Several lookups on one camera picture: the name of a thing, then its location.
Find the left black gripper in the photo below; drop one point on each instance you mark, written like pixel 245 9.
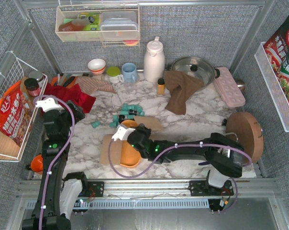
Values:
pixel 77 112

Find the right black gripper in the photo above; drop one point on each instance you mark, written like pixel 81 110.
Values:
pixel 131 138

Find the orange plastic storage basket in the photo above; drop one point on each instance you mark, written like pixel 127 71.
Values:
pixel 130 158

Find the lone teal coffee capsule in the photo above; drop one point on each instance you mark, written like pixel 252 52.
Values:
pixel 95 124

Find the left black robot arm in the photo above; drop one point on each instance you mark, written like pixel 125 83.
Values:
pixel 57 194

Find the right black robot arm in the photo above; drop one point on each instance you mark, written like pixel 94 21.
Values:
pixel 217 150

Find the black coffee capsule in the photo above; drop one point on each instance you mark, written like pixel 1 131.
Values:
pixel 121 118

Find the teal capsule lying front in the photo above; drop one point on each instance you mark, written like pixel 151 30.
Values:
pixel 113 124

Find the red cloth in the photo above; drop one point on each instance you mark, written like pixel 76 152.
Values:
pixel 73 94

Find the teal capsule upright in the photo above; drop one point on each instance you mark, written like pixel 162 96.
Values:
pixel 115 118

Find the orange cup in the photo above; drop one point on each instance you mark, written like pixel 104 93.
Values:
pixel 37 164

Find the dark lidded jar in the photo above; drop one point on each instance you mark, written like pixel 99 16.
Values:
pixel 32 87

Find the red seasoning bag left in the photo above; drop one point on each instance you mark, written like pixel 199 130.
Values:
pixel 14 116

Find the striped beige cloth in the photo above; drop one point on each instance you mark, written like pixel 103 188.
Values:
pixel 89 85

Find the silver lidded jar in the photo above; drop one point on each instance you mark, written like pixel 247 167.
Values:
pixel 35 74

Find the orange spice bottle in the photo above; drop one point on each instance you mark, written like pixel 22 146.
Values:
pixel 160 86

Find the brown towel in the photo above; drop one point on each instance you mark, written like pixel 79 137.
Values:
pixel 181 87

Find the blue mug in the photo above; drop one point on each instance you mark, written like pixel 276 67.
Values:
pixel 129 72

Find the white orange striped bowl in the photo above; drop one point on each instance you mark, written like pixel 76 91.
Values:
pixel 97 66

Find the green lidded white cup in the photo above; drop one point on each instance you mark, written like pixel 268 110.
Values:
pixel 114 75

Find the white thermos jug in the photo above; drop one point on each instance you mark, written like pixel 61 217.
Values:
pixel 154 61

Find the steel pot with lid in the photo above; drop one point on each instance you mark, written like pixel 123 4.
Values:
pixel 198 68

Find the pink egg tray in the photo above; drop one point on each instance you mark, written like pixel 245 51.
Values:
pixel 227 88

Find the round wooden board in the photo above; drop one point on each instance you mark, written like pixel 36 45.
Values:
pixel 244 128

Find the green drink bottle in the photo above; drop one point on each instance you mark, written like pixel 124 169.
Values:
pixel 93 19

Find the clear plastic food containers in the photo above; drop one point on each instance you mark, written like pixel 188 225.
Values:
pixel 119 25

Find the red seasoning bags right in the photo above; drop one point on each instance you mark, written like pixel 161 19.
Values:
pixel 277 51

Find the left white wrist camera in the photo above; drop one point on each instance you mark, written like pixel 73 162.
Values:
pixel 48 104

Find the white wire basket left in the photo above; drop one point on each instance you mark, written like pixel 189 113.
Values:
pixel 9 150

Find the white wire basket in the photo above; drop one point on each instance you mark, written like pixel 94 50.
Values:
pixel 9 150
pixel 277 95

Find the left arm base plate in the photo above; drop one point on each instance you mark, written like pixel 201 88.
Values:
pixel 92 189

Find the purple spatula handle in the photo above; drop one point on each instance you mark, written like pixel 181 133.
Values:
pixel 204 163

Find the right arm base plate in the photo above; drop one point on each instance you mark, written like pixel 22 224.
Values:
pixel 202 188

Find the cream wall storage rack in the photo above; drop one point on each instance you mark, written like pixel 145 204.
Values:
pixel 69 28

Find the white wire basket right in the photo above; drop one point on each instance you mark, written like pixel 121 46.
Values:
pixel 277 95

